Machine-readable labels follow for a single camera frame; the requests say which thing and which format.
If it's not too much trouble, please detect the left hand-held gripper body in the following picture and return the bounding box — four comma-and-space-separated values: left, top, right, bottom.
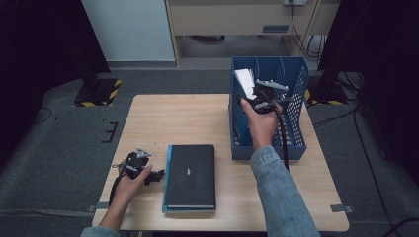
120, 146, 152, 181

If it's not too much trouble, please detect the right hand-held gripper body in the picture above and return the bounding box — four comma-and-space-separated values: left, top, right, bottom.
251, 79, 293, 115

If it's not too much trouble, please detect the thick light blue book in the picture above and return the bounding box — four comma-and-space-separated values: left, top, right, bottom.
232, 67, 259, 132

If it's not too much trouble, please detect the black book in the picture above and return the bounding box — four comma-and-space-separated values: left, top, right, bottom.
163, 144, 217, 210

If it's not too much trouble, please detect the blue file rack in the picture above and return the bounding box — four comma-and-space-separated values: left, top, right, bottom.
228, 55, 310, 162

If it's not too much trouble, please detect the person's right hand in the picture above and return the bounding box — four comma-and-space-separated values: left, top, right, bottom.
240, 98, 284, 152

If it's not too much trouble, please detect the person's left hand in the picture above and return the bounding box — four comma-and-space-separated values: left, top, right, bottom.
110, 164, 154, 210

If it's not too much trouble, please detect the grey tape strip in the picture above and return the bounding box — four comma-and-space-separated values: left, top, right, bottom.
86, 201, 111, 213
329, 203, 355, 213

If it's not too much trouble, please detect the black striped stand base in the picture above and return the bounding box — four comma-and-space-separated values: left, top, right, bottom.
73, 72, 123, 108
304, 75, 350, 107

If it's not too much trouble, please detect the grey label plate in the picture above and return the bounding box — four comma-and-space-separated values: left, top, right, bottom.
262, 24, 290, 35

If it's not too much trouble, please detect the beige desk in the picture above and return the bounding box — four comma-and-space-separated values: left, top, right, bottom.
164, 0, 342, 68

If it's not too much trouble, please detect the dark curtain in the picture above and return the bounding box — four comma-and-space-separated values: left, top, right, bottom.
317, 0, 419, 186
0, 0, 112, 169

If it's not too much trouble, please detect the white cabinet panel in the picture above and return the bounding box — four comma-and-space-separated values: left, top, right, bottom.
80, 0, 176, 62

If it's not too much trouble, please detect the left hand-held gripper black cable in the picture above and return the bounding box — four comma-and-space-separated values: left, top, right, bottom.
108, 169, 126, 206

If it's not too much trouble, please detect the hand-held gripper black cable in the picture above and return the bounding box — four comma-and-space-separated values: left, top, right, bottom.
274, 104, 292, 173
108, 169, 126, 206

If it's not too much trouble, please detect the right hand-held gripper black cable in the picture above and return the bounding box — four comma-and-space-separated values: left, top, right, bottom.
274, 104, 292, 173

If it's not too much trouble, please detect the short black floor cable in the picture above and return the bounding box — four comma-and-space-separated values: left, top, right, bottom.
311, 108, 360, 129

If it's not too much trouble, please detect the black cable bundle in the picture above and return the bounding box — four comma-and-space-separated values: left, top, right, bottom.
289, 2, 328, 63

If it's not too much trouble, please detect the thin black floor cable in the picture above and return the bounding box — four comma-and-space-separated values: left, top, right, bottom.
32, 107, 53, 125

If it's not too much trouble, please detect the long black floor cable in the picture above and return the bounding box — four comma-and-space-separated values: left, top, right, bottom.
353, 108, 396, 231

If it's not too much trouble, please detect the thick black floor cable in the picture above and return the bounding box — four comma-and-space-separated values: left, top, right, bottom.
381, 216, 419, 237

